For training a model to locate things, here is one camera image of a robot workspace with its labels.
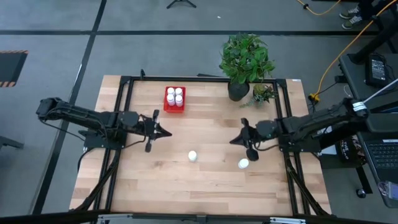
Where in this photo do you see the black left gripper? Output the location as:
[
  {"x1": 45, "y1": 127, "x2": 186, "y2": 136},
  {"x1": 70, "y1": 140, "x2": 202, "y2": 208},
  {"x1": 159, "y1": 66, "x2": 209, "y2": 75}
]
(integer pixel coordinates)
[{"x1": 139, "y1": 109, "x2": 173, "y2": 141}]

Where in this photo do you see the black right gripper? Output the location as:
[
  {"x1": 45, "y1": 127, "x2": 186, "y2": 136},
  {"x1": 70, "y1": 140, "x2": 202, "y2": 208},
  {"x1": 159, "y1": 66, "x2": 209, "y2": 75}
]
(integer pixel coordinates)
[{"x1": 229, "y1": 118, "x2": 278, "y2": 149}]

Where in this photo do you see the red plastic basket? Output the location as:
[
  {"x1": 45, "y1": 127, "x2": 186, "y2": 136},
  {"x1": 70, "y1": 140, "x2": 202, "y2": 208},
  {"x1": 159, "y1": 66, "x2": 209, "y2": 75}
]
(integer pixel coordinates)
[{"x1": 163, "y1": 86, "x2": 187, "y2": 113}]

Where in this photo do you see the small trailing succulent plant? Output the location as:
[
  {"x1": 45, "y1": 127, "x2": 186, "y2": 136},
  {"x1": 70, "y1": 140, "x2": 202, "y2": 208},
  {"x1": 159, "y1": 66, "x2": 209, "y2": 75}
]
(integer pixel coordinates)
[{"x1": 239, "y1": 83, "x2": 277, "y2": 109}]

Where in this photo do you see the tall green potted plant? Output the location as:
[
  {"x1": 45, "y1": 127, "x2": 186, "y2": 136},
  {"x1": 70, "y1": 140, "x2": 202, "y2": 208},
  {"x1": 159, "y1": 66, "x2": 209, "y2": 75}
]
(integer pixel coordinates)
[{"x1": 218, "y1": 32, "x2": 276, "y2": 102}]

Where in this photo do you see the black printed bag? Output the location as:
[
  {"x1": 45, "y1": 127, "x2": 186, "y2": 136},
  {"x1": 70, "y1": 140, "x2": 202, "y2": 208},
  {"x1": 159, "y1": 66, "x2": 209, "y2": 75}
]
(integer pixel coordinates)
[{"x1": 337, "y1": 136, "x2": 366, "y2": 162}]

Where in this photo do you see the dark grey desk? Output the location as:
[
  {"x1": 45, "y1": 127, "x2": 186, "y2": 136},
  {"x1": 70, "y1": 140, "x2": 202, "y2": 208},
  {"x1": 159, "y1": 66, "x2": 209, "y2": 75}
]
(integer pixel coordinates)
[{"x1": 338, "y1": 52, "x2": 398, "y2": 208}]

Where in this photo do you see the black laptop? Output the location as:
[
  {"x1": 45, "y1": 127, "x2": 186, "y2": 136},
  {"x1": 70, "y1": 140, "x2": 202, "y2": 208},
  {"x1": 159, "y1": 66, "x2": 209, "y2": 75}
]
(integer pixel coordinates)
[{"x1": 356, "y1": 131, "x2": 398, "y2": 187}]

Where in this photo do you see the black rig crossbeam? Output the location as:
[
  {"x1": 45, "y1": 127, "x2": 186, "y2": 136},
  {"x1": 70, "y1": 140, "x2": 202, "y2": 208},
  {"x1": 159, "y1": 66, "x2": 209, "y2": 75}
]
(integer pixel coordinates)
[{"x1": 0, "y1": 208, "x2": 398, "y2": 224}]

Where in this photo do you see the black furniture foot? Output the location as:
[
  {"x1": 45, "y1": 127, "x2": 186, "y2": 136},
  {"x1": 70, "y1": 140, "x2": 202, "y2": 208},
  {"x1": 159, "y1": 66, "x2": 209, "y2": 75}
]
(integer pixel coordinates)
[{"x1": 0, "y1": 135, "x2": 25, "y2": 151}]

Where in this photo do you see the black power brick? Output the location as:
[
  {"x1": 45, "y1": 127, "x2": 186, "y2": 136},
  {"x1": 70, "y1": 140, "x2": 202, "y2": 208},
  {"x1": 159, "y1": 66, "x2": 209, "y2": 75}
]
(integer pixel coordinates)
[{"x1": 364, "y1": 53, "x2": 389, "y2": 88}]

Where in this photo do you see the black desk stand leg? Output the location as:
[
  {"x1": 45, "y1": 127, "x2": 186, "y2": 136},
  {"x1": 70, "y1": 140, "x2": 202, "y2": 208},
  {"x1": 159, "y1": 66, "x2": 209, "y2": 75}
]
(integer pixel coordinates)
[{"x1": 351, "y1": 17, "x2": 398, "y2": 65}]

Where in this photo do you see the black hazard-striped floor hatch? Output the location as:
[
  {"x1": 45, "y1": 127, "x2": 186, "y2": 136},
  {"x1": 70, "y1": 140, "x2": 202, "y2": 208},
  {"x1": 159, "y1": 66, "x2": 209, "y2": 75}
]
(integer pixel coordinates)
[{"x1": 0, "y1": 50, "x2": 29, "y2": 88}]

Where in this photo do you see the person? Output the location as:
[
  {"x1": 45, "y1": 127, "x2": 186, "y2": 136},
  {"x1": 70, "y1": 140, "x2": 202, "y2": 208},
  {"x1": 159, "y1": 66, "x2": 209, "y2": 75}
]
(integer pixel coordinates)
[{"x1": 338, "y1": 0, "x2": 386, "y2": 30}]

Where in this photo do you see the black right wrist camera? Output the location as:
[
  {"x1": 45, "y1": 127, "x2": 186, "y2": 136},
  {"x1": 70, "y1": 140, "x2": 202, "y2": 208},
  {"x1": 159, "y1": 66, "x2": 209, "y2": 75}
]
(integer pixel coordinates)
[{"x1": 246, "y1": 148, "x2": 259, "y2": 162}]

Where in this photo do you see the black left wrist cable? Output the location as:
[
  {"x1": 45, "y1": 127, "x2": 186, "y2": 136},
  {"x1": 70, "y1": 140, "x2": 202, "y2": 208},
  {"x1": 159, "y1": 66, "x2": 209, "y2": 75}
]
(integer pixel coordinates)
[{"x1": 124, "y1": 136, "x2": 147, "y2": 149}]

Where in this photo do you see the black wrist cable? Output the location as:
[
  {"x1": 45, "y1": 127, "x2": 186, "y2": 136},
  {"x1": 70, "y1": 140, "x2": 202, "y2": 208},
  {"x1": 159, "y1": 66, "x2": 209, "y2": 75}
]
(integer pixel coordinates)
[
  {"x1": 257, "y1": 142, "x2": 280, "y2": 152},
  {"x1": 124, "y1": 136, "x2": 147, "y2": 149}
]

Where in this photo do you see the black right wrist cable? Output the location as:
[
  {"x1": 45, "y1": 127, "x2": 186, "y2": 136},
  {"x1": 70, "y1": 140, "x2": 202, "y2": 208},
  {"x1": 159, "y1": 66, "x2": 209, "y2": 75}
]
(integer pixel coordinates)
[{"x1": 257, "y1": 142, "x2": 280, "y2": 152}]

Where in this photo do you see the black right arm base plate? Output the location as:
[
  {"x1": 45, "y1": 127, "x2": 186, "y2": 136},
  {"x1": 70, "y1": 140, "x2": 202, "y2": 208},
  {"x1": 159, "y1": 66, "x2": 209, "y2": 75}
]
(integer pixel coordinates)
[{"x1": 277, "y1": 127, "x2": 321, "y2": 153}]

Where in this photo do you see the black aluminium table frame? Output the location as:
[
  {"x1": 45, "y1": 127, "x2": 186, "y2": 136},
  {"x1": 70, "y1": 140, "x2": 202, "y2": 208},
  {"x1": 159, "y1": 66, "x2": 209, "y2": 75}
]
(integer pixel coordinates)
[{"x1": 74, "y1": 74, "x2": 332, "y2": 218}]

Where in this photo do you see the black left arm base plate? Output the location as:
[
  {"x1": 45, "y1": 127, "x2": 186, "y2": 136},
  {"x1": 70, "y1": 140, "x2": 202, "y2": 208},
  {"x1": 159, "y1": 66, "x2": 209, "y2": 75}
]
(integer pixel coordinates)
[{"x1": 83, "y1": 124, "x2": 128, "y2": 149}]

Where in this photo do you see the long yellow extension cable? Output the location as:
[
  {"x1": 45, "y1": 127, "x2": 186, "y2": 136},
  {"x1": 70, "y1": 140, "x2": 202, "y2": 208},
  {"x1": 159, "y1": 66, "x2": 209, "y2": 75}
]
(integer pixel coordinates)
[{"x1": 308, "y1": 0, "x2": 398, "y2": 102}]

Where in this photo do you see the short yellow cable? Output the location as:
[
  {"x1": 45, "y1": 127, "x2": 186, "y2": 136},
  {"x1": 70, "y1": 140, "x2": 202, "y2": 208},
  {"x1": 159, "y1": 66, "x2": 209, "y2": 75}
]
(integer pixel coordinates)
[{"x1": 295, "y1": 0, "x2": 342, "y2": 16}]

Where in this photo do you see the white cable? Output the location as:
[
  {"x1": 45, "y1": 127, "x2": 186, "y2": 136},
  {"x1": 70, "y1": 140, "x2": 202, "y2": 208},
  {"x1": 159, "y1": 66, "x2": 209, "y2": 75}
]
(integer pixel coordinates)
[{"x1": 362, "y1": 78, "x2": 398, "y2": 105}]

